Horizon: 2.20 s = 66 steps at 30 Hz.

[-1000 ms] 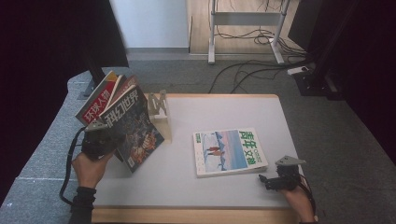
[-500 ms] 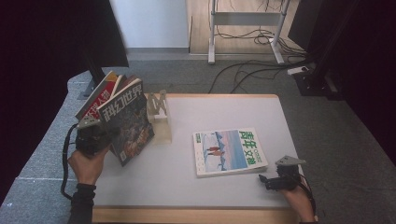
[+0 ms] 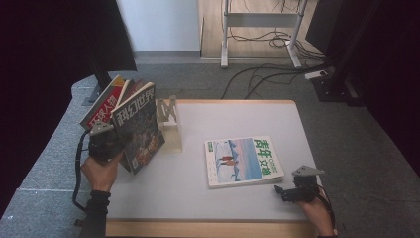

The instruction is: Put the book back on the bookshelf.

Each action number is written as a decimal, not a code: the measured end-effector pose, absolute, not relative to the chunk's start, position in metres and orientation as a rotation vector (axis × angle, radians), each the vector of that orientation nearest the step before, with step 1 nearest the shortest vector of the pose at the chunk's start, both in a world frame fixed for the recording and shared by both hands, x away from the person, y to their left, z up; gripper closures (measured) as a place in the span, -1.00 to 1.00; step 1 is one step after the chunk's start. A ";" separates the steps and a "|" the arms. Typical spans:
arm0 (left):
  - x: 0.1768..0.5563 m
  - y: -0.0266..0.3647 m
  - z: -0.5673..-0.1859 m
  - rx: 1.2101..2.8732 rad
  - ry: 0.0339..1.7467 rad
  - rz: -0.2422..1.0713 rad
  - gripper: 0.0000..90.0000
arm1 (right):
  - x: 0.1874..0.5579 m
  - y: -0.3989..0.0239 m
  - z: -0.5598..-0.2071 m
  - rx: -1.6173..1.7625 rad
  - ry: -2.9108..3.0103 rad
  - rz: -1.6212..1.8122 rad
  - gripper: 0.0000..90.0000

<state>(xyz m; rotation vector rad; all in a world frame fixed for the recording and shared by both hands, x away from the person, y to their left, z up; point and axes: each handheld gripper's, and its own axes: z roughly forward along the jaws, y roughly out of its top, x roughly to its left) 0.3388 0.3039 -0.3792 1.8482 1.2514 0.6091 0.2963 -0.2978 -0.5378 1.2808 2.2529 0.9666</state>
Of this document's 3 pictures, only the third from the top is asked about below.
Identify light blue magazine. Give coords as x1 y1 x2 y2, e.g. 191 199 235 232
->
204 135 285 189

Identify white metal stand frame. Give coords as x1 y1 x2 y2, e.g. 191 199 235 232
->
220 0 310 69

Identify person's left hand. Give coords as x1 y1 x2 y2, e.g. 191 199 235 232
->
80 151 125 193

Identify person's right hand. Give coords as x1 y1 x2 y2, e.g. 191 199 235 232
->
298 195 335 238

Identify beige metal bookend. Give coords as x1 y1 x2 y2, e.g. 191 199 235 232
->
155 95 183 154

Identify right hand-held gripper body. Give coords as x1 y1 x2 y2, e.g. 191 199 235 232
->
280 165 326 203

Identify red magazine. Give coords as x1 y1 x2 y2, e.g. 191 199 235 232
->
79 74 127 132

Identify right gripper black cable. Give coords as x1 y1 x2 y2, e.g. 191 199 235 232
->
315 184 337 232

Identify black cable bundle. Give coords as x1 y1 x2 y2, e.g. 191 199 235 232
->
227 0 326 61

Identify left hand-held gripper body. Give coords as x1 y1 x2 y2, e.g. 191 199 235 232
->
87 121 129 164

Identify black stand with base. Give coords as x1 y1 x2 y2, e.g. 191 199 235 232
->
310 0 381 107

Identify white power strip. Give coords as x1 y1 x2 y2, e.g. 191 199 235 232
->
303 69 329 81

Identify dark grey magazine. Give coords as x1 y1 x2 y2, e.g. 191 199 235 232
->
110 82 166 176

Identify black curtain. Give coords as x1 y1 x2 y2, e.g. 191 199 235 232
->
305 0 420 177
0 0 138 214

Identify black floor cables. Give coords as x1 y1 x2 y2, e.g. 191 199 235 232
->
220 61 330 101

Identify red-brown magazine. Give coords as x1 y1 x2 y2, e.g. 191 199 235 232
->
115 78 151 107

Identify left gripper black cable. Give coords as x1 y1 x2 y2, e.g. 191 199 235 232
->
72 129 93 212

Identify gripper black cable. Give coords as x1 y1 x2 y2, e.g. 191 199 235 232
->
72 129 93 212
315 184 337 232

